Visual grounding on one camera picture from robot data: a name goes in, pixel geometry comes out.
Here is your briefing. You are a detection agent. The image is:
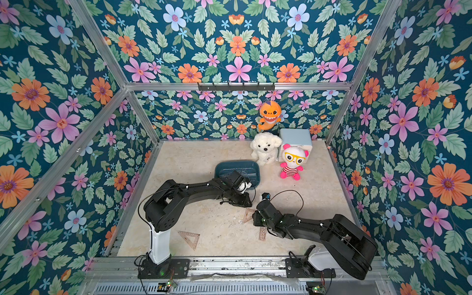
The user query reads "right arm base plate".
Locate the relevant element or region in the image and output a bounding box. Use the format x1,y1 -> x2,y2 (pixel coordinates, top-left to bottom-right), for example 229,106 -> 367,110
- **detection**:
285,258 -> 336,279

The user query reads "teal plastic storage box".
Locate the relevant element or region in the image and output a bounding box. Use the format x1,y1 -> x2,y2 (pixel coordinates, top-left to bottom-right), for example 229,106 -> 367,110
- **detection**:
215,160 -> 261,187

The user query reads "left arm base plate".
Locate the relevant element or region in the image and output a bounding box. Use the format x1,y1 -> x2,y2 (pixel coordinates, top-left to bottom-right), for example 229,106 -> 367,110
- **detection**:
138,258 -> 190,280

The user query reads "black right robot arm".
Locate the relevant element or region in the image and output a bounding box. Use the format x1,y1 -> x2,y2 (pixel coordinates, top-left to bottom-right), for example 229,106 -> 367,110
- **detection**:
253,199 -> 377,280

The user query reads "white plush dog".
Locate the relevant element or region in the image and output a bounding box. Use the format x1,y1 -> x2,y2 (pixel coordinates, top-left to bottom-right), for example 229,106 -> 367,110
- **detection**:
250,132 -> 282,167

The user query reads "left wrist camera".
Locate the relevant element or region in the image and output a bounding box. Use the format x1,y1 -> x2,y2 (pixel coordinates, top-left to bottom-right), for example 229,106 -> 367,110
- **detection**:
237,180 -> 252,194

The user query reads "pink white plush doll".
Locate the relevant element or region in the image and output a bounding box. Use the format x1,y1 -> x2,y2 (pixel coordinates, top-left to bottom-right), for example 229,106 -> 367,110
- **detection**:
280,144 -> 309,181

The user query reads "brown small triangle ruler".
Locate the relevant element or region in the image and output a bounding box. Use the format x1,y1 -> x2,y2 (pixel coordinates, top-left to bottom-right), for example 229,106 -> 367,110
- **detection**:
242,208 -> 255,224

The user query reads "black wall hook rail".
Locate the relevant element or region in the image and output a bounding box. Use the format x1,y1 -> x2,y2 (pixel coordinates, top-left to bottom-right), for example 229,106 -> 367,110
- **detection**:
197,82 -> 275,92

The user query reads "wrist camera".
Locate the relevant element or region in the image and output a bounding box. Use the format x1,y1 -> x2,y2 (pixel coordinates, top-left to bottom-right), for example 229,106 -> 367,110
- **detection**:
237,180 -> 252,194
261,192 -> 271,201

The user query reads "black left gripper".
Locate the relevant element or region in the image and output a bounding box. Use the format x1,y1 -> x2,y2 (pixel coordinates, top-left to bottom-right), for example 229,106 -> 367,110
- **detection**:
227,188 -> 254,208

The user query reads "brown long straight ruler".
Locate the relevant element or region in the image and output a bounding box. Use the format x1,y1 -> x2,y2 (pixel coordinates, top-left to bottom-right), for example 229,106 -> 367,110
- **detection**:
258,227 -> 267,242

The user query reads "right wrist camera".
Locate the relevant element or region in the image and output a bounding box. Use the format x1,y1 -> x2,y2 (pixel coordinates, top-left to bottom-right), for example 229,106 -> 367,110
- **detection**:
261,192 -> 271,201

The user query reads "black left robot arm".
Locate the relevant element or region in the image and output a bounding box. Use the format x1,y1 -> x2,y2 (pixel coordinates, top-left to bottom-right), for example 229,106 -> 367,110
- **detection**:
143,170 -> 253,266

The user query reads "light blue cube box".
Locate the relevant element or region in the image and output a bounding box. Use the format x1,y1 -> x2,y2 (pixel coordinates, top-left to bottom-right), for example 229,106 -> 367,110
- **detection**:
278,129 -> 312,162

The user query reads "orange plush monster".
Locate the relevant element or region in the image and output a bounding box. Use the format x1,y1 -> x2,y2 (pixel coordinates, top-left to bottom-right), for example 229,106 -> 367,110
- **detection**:
258,100 -> 282,131

